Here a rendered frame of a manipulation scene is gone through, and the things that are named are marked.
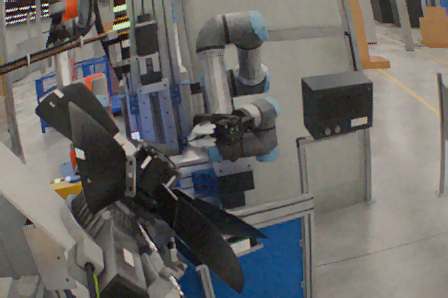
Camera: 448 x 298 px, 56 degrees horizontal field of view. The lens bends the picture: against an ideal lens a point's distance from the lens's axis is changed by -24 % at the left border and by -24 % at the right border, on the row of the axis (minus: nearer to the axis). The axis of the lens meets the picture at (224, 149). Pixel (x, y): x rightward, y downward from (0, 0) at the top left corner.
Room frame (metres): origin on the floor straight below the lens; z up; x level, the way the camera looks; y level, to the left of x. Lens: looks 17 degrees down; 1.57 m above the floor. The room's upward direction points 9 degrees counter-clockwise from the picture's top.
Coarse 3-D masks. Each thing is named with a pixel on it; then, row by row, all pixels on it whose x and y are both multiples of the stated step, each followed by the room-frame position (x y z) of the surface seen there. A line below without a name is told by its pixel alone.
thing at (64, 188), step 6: (66, 180) 1.57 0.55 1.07; (54, 186) 1.52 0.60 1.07; (60, 186) 1.51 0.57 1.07; (66, 186) 1.51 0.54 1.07; (72, 186) 1.51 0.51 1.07; (78, 186) 1.51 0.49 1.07; (60, 192) 1.50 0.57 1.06; (66, 192) 1.50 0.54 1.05; (72, 192) 1.50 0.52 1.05; (78, 192) 1.51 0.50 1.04
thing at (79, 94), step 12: (72, 84) 1.30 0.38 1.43; (84, 84) 1.34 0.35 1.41; (48, 96) 1.21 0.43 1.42; (72, 96) 1.25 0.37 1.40; (84, 96) 1.27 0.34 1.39; (36, 108) 1.15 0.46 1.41; (48, 108) 1.17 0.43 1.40; (60, 108) 1.19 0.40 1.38; (84, 108) 1.22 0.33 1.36; (96, 108) 1.24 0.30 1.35; (48, 120) 1.15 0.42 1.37; (60, 120) 1.16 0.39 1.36; (96, 120) 1.21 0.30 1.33; (108, 120) 1.22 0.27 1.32; (60, 132) 1.14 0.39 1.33; (108, 132) 1.19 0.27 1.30
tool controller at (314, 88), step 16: (304, 80) 1.70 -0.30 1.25; (320, 80) 1.69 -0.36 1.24; (336, 80) 1.69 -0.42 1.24; (352, 80) 1.68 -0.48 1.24; (368, 80) 1.68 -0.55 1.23; (304, 96) 1.71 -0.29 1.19; (320, 96) 1.63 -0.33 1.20; (336, 96) 1.64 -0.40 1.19; (352, 96) 1.66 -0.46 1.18; (368, 96) 1.67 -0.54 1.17; (304, 112) 1.74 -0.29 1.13; (320, 112) 1.64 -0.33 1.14; (336, 112) 1.66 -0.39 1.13; (352, 112) 1.67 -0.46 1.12; (368, 112) 1.69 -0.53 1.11; (320, 128) 1.66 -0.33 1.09; (336, 128) 1.65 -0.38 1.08; (352, 128) 1.69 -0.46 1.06
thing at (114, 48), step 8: (112, 32) 1.20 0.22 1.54; (104, 40) 1.21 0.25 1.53; (112, 40) 1.20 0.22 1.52; (120, 40) 1.21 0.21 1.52; (112, 48) 1.21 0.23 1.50; (112, 56) 1.22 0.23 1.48; (120, 56) 1.22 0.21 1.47; (136, 56) 1.24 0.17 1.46; (112, 64) 1.23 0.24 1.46; (120, 64) 1.21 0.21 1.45
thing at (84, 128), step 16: (80, 112) 0.94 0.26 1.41; (80, 128) 0.91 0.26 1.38; (96, 128) 0.97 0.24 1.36; (80, 144) 0.88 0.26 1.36; (96, 144) 0.94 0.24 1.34; (112, 144) 1.01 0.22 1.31; (80, 160) 0.85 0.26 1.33; (96, 160) 0.92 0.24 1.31; (112, 160) 0.98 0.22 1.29; (80, 176) 0.83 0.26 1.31; (96, 176) 0.90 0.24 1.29; (112, 176) 0.97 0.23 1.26; (96, 192) 0.87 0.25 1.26; (112, 192) 0.95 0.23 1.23; (96, 208) 0.85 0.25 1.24
